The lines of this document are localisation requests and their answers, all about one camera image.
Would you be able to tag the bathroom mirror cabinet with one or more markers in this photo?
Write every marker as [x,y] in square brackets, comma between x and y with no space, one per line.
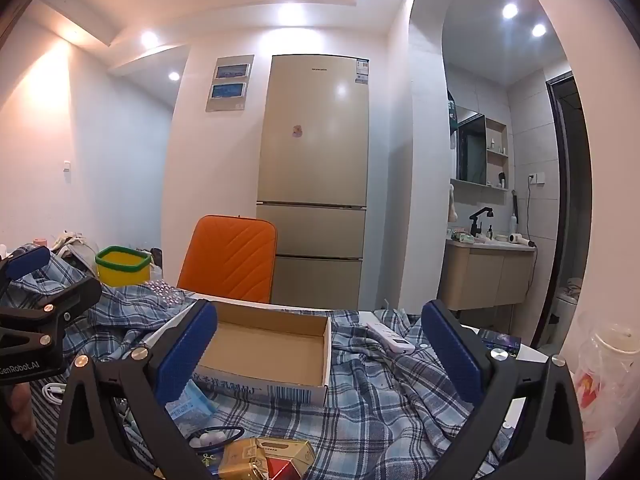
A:
[477,147]

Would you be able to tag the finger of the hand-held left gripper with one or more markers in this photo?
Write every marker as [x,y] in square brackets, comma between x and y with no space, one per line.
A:
[27,261]
[65,295]

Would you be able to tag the wall socket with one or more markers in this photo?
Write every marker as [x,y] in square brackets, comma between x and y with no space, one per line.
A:
[535,178]

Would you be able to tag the blue plaid cloth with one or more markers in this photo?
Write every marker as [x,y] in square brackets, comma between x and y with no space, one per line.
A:
[370,400]

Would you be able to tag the white toilet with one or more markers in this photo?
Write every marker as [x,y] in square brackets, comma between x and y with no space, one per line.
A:
[567,300]

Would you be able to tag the white hair dryer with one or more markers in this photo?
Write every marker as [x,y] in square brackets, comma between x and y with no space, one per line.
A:
[520,240]

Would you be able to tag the dark red cigarette pack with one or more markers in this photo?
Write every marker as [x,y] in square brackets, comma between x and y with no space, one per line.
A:
[280,470]

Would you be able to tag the yellow container with green rim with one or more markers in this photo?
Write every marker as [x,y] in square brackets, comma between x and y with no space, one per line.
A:
[122,270]

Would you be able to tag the gold cigarette pack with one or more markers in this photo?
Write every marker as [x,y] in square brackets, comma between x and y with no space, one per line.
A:
[287,451]

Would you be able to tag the pink fridge magnet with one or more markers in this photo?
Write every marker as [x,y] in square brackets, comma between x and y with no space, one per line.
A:
[297,131]

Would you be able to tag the cardboard box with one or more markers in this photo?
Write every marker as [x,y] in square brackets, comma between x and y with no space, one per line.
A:
[270,350]

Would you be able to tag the rhinestone sticker sheet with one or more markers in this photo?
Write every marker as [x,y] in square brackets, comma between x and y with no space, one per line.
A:
[167,294]

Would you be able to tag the black door frame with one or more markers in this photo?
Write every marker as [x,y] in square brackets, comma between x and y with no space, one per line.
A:
[562,210]

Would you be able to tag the beige vanity cabinet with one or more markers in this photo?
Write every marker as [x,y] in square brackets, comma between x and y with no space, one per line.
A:
[485,275]

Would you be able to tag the dark blue small box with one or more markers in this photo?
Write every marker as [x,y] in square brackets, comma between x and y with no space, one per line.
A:
[497,338]

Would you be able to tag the clear plastic bag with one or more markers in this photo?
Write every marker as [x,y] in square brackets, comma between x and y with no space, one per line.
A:
[605,375]

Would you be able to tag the wall poster with blue pictures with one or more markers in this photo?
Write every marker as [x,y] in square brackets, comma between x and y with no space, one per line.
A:
[229,82]

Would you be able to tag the beige refrigerator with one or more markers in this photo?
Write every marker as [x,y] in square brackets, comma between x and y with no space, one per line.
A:
[312,170]

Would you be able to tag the person's left hand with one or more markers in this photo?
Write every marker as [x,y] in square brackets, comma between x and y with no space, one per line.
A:
[22,410]

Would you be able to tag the ceiling spotlight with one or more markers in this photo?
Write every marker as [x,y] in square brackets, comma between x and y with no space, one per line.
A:
[538,30]
[510,10]
[173,76]
[149,38]

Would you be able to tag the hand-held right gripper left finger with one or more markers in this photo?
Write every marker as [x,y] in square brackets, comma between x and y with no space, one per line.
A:
[185,355]

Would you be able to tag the pile of cloth bags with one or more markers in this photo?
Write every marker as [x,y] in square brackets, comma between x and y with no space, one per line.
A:
[75,252]

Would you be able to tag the blue tissue packet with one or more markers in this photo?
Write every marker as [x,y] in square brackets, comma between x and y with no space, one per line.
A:
[192,402]

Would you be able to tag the yellow soft cigarette pack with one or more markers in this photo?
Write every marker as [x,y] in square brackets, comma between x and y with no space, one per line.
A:
[240,462]

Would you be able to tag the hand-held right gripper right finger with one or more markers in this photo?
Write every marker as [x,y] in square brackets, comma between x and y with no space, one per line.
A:
[452,355]

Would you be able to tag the orange quilted chair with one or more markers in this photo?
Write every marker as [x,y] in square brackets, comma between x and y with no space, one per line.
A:
[227,260]

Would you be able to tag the black faucet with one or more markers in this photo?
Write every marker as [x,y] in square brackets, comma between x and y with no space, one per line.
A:
[479,220]

